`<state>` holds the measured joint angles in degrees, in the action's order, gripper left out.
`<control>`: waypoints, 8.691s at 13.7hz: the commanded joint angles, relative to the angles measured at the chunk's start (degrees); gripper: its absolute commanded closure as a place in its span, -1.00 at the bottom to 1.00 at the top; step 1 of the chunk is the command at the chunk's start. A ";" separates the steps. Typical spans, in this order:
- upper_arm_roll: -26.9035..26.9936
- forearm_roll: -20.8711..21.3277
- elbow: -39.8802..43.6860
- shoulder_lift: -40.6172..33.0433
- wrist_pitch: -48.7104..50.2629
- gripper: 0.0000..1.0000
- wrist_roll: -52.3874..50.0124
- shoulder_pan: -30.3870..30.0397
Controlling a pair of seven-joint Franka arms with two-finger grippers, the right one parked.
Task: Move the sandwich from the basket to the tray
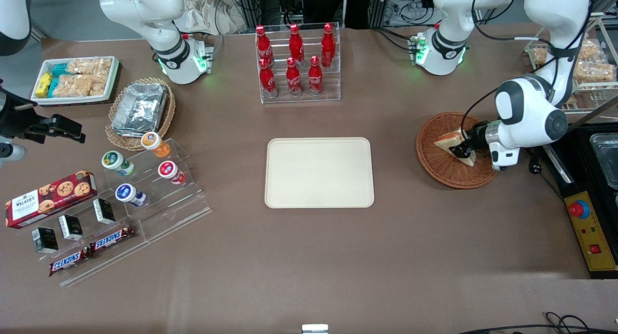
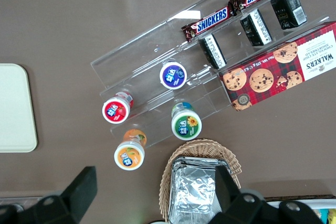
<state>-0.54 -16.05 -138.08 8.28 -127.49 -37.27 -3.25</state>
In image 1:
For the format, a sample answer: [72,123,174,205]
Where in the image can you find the round brown wicker basket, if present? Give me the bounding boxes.
[416,111,498,189]

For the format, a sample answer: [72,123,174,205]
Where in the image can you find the beige rectangular plastic tray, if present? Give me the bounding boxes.
[265,137,375,209]

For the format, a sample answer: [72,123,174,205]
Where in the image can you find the red cola bottle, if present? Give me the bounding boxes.
[308,56,324,96]
[285,57,303,97]
[321,23,337,68]
[255,25,274,67]
[288,23,305,64]
[259,58,278,99]

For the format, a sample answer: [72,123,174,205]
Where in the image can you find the clear acrylic bottle rack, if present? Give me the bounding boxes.
[255,22,341,104]

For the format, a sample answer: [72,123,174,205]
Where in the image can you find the clear plastic container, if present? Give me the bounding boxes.
[589,133,618,190]

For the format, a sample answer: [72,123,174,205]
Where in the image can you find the black sealing machine yellow panel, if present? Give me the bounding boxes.
[541,95,618,280]

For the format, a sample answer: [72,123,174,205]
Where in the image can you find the orange cap yogurt bottle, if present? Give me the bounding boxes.
[140,131,171,159]

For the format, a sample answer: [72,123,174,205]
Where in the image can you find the crumpled beige cloth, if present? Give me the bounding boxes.
[176,0,247,35]

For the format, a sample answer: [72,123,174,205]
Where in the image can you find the light open-weave wicker basket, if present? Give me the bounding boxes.
[105,77,176,152]

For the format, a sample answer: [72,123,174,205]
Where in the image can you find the black power cable with plug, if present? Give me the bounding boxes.
[528,148,563,195]

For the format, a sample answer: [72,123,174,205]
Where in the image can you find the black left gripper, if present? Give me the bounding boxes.
[449,123,491,160]

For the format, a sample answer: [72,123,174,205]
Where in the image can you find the Snickers bar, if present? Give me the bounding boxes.
[89,224,137,253]
[48,247,92,277]

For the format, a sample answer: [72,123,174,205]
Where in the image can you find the red cap yogurt bottle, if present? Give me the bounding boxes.
[157,161,186,185]

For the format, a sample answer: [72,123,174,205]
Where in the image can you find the grey metal cylinder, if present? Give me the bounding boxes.
[0,143,28,164]

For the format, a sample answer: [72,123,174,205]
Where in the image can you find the stack of foil trays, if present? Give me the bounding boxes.
[111,83,169,137]

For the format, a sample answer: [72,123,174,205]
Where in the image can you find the white snack tray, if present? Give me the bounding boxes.
[30,56,120,106]

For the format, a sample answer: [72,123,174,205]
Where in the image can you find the black floor cables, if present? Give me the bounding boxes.
[458,312,618,334]

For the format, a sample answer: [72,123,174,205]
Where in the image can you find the clear acrylic stepped shelf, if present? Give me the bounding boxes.
[18,199,151,287]

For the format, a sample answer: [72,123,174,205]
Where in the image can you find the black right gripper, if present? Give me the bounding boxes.
[0,81,86,144]

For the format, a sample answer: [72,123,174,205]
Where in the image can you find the yellow snack packet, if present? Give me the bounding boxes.
[35,72,53,98]

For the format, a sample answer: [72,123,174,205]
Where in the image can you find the black camera cable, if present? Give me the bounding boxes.
[461,88,500,134]

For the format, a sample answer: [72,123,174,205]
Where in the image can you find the green cap yogurt bottle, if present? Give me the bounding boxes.
[101,151,135,177]

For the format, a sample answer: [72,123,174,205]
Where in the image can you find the black metal frame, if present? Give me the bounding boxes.
[234,0,392,30]

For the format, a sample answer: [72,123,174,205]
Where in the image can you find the white wire rack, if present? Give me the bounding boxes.
[524,13,618,115]

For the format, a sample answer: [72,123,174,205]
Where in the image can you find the blue cap yogurt bottle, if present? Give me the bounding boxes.
[114,183,147,208]

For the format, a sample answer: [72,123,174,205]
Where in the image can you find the red Walkers cookie box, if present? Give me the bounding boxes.
[5,170,98,229]

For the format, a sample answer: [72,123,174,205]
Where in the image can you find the small black box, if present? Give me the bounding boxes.
[58,214,84,241]
[93,198,116,225]
[31,227,59,254]

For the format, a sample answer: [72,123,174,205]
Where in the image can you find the clear acrylic tiered stand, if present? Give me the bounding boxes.
[101,139,213,244]

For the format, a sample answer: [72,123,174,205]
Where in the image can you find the rice cracker bag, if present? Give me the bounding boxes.
[67,58,112,77]
[91,73,111,97]
[52,75,93,98]

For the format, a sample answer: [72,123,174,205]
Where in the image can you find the triangular sandwich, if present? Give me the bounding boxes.
[434,130,478,167]

